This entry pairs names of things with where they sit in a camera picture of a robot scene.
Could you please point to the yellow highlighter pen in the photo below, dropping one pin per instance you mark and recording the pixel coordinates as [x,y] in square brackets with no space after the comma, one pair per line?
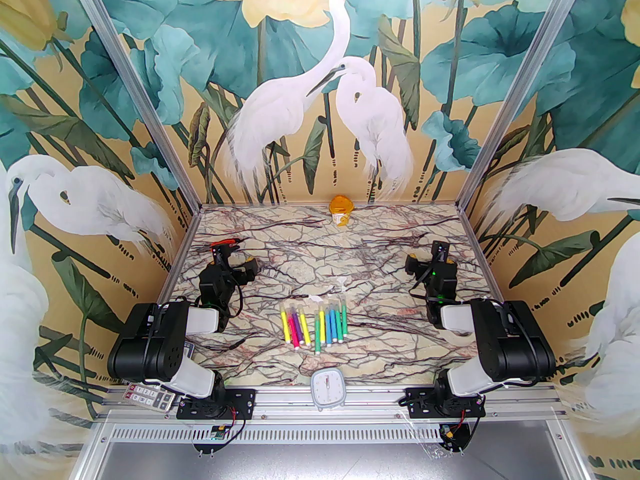
[322,325]
[286,325]
[305,325]

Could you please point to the pink highlighter pen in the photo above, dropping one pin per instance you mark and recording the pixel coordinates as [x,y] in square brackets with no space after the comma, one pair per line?
[293,328]

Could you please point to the purple highlighter pen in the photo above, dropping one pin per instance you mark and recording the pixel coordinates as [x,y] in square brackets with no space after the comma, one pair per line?
[298,327]

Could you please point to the green highlighter pen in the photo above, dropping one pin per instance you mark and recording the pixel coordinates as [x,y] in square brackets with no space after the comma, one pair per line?
[318,335]
[340,324]
[345,318]

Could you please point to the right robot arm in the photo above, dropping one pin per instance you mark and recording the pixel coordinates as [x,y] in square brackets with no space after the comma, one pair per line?
[510,348]

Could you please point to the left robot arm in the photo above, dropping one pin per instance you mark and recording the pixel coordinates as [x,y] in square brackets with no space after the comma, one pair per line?
[150,348]

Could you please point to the clear plastic scrap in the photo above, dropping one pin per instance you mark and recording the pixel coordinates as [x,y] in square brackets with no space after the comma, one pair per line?
[315,298]
[341,282]

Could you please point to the orange lidded cup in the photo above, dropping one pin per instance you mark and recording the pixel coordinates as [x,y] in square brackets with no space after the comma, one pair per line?
[341,208]

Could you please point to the grey calculator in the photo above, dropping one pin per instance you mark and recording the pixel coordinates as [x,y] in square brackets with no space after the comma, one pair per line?
[150,398]

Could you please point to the white kitchen timer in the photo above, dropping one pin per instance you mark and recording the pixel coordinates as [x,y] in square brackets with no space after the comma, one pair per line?
[327,388]

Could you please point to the perforated metal strip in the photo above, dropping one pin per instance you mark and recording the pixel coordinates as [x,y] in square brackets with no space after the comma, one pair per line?
[325,435]

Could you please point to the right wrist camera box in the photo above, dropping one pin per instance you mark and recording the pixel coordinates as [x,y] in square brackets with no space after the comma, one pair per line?
[414,264]

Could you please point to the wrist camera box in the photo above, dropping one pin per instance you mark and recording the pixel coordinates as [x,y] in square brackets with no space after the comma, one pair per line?
[414,264]
[246,269]

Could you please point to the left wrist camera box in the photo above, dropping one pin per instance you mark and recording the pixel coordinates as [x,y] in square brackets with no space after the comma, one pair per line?
[246,269]

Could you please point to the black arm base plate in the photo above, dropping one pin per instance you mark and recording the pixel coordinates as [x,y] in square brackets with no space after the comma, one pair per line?
[417,400]
[240,400]

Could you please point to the aluminium front rail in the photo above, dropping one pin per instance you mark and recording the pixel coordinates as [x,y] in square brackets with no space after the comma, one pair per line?
[370,398]

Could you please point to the aluminium frame post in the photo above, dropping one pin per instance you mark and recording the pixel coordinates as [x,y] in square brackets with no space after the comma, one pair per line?
[135,88]
[525,88]

